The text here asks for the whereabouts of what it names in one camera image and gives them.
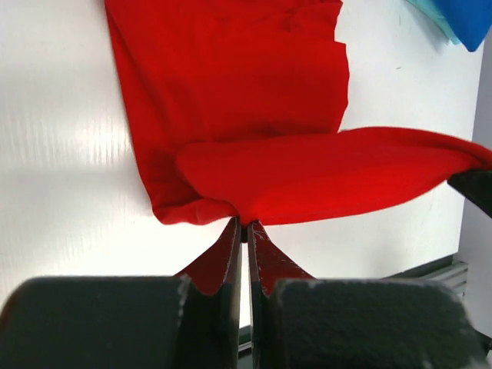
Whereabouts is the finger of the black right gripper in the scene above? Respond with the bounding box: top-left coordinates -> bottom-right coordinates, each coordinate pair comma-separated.
447,170 -> 492,218

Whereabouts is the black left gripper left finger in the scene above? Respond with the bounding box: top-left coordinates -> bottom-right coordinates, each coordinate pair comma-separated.
175,218 -> 242,369

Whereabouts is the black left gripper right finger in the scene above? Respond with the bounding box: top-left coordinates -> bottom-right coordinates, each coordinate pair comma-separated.
247,221 -> 314,368

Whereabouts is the red t-shirt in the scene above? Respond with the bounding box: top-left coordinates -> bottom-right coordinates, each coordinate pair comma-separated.
105,1 -> 491,225

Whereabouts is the blue folded t-shirt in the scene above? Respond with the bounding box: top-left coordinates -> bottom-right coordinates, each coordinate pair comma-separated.
434,0 -> 492,52

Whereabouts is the teal folded t-shirt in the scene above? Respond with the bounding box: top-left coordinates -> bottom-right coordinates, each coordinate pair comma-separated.
407,0 -> 461,45

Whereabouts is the aluminium front rail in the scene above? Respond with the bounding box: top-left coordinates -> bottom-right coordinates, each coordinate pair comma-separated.
238,255 -> 468,359

